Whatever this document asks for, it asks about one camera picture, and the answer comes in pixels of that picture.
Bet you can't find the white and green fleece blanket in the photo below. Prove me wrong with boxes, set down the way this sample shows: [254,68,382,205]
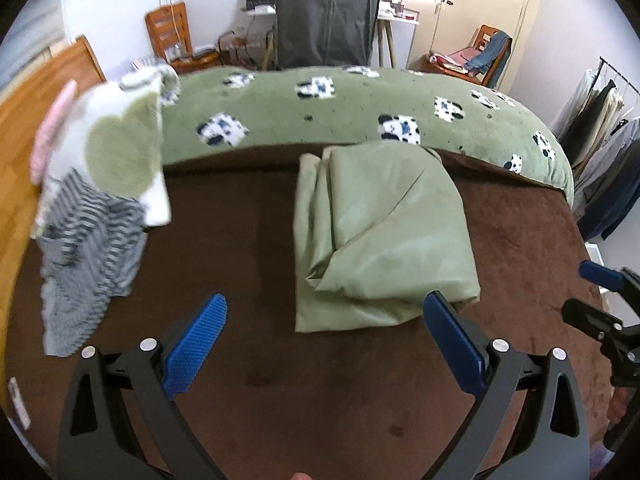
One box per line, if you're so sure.
[37,65,182,228]

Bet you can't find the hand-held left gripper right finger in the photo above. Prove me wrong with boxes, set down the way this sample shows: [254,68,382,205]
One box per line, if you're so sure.
[422,289,592,480]

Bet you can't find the green printed blanket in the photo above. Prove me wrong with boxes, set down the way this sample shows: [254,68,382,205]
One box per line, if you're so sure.
[160,64,576,206]

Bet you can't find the dark garment bag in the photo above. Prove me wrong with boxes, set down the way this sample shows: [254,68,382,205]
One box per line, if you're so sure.
[272,0,383,70]

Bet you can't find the light green jacket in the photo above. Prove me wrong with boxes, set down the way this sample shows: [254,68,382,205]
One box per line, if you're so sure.
[292,142,482,333]

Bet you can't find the brown blanket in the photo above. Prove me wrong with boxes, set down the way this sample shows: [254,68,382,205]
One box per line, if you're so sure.
[5,147,618,480]

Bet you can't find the white desk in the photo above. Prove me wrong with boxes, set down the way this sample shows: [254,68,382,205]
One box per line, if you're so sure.
[242,2,451,70]

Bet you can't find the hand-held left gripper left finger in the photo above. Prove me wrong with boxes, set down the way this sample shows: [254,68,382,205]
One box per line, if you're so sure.
[56,292,228,480]

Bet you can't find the blue jeans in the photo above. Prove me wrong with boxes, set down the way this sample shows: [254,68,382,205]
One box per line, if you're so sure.
[465,31,512,75]

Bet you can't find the grey striped garment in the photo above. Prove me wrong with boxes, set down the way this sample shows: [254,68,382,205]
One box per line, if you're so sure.
[37,167,148,358]

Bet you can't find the wooden chair with jeans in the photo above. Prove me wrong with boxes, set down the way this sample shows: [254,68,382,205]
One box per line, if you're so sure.
[417,25,513,90]

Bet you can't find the pink cloth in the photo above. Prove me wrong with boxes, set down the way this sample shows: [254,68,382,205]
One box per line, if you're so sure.
[30,81,78,183]

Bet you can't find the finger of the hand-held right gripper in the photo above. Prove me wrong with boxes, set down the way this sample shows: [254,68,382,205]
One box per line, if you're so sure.
[561,297,640,388]
[579,260,640,307]

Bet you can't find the row of hanging clothes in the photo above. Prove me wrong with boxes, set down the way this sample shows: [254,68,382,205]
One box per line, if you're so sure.
[557,56,640,241]

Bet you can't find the wooden headboard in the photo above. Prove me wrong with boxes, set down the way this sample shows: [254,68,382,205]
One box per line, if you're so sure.
[0,35,108,341]

